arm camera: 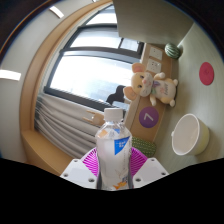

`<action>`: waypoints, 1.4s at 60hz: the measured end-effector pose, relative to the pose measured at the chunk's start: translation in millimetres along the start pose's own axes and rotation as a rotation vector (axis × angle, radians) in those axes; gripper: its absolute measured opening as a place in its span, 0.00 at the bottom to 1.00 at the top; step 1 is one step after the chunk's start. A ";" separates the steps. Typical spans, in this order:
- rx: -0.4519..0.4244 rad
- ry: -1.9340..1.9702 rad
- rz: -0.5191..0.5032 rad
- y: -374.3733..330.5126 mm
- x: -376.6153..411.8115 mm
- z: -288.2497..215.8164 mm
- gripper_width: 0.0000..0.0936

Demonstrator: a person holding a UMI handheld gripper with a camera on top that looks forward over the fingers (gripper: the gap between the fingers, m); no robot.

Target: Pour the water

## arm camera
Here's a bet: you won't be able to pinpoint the white wall socket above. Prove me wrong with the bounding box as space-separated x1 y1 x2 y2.
146 59 162 74
148 46 163 61

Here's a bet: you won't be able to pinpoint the wooden desk back ledge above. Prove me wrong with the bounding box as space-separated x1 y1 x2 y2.
128 43 175 144

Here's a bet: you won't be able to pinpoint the clear plastic water bottle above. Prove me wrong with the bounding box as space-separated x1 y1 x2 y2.
95 107 133 191

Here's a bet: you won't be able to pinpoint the cream plush mouse toy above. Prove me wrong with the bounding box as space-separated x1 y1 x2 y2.
122 62 179 108

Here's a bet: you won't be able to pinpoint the grey pleated curtain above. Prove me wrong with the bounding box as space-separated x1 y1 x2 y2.
34 93 104 159

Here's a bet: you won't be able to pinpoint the dark-framed window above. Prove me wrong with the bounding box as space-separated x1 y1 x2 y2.
43 4 146 113

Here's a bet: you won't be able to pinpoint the pale yellow white cup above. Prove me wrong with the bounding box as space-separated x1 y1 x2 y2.
171 113 211 157

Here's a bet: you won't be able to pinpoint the white ceiling lights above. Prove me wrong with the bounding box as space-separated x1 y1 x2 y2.
0 5 65 82

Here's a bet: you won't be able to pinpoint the flat round red coaster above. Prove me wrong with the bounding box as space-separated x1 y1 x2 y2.
198 61 215 86

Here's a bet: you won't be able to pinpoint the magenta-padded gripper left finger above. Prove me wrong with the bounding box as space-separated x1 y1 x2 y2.
60 147 100 190

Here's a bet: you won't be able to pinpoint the black horse figurine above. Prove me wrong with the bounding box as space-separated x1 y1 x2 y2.
105 84 127 106

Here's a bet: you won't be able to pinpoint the round green cactus ornament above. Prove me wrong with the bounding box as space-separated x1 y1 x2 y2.
164 42 183 60

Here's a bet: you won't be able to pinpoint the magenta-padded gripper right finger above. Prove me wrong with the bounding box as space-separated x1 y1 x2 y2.
128 146 169 189

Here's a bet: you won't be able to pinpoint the pale green desk partition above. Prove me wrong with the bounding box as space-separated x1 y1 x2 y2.
111 0 196 51

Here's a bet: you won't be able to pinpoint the round purple number sign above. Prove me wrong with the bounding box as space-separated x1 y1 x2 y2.
138 106 160 129

